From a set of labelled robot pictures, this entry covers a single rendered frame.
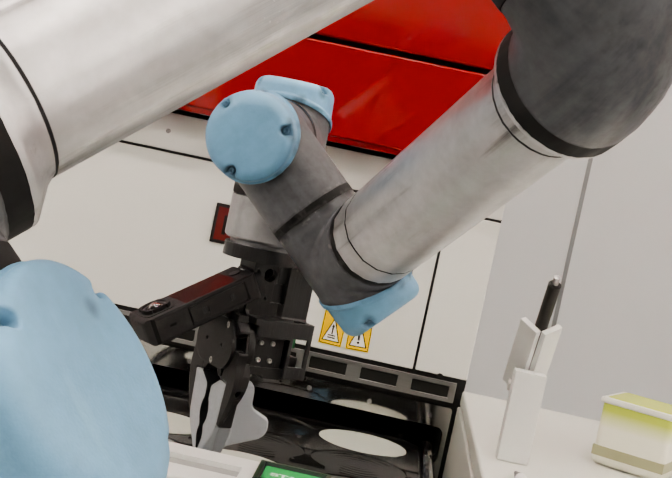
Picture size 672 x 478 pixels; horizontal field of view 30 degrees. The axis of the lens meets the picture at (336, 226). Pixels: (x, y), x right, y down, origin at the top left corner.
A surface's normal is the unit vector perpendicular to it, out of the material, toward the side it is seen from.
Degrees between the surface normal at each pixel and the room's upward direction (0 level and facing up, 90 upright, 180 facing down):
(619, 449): 90
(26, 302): 50
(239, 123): 90
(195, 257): 90
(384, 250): 143
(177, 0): 75
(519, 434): 90
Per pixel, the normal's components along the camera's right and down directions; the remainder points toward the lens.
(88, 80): 0.54, 0.11
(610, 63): 0.00, 0.70
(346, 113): -0.06, 0.04
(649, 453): -0.48, -0.06
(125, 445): 0.84, -0.46
